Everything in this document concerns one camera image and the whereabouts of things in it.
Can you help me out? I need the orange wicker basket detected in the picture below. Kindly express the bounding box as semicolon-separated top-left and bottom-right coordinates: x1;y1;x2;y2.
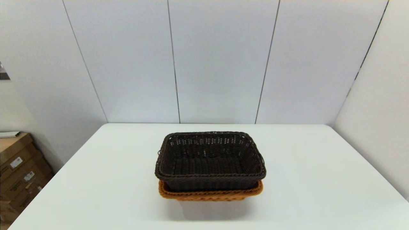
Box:
158;180;264;202

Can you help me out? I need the grey wall fixture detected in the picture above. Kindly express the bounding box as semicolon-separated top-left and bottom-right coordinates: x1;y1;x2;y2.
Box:
0;61;11;80

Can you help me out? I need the cardboard box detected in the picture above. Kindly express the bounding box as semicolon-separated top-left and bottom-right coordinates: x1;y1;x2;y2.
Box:
0;179;48;224
0;133;35;166
0;148;53;200

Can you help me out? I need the dark brown wicker basket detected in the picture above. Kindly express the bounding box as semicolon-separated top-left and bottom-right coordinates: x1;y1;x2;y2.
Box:
155;131;266;192

